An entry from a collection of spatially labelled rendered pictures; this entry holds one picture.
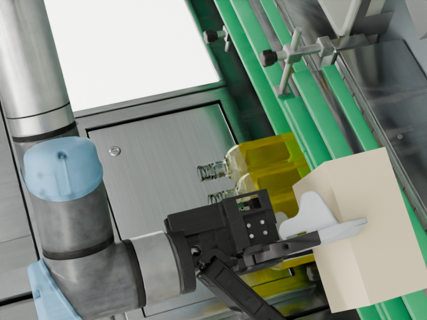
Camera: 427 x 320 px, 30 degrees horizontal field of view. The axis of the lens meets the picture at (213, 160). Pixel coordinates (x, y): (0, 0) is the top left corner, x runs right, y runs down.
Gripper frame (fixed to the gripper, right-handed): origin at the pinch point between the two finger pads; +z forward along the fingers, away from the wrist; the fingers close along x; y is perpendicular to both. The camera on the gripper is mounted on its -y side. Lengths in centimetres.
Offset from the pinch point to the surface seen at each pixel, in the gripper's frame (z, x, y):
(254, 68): 15, 56, 40
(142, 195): -12, 59, 21
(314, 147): 15.2, 38.2, 18.4
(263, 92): 15, 54, 34
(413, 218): 21.5, 24.5, 1.6
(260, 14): 18, 51, 49
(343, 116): 19.0, 31.7, 21.1
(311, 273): 9.8, 42.6, -1.7
